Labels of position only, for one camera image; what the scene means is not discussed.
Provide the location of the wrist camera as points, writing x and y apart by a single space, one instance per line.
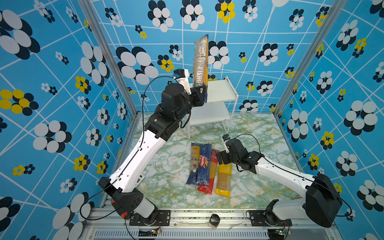
182 77
226 138

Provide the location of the blue Barilla spaghetti box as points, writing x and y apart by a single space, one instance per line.
203 172

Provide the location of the aluminium front rail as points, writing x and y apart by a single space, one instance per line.
204 224

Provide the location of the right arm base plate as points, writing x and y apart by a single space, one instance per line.
259 218

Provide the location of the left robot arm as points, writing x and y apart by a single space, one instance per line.
176 103

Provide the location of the white two-tier shelf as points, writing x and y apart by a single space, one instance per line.
220 93

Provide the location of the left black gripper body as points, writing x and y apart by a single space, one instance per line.
197 100

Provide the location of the red spaghetti bag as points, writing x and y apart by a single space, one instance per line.
213 168

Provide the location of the blue clear spaghetti bag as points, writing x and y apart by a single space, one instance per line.
194 164

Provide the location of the yellow Pastatime spaghetti bag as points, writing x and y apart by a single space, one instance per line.
224 180

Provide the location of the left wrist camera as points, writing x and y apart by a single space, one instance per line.
182 77

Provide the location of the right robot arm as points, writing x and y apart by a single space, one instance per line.
319 201

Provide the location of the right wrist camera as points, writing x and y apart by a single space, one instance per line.
226 138

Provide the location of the black round knob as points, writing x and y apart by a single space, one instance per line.
214 221

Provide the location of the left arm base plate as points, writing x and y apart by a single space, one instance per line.
157 218

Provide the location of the white label spaghetti bag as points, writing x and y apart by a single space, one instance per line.
201 58

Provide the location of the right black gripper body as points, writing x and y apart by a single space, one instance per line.
234 160

